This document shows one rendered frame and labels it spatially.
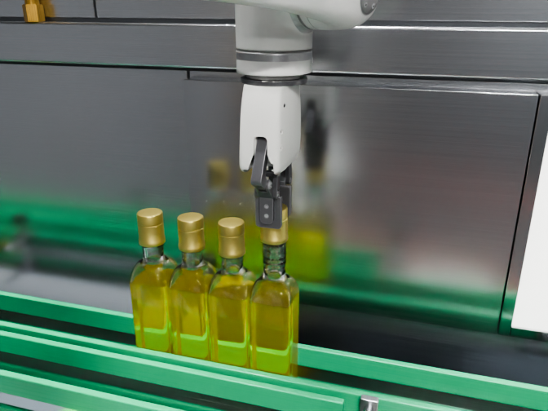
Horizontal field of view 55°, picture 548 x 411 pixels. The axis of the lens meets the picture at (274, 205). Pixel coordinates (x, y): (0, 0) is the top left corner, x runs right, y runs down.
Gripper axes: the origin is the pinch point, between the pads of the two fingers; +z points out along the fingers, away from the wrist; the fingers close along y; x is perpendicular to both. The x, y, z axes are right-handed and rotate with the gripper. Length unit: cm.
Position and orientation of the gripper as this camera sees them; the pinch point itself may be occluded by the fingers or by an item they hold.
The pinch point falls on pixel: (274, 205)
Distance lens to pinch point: 65.1
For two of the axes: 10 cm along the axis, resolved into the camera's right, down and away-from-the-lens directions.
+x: 9.6, 1.0, -2.7
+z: 0.0, 9.3, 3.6
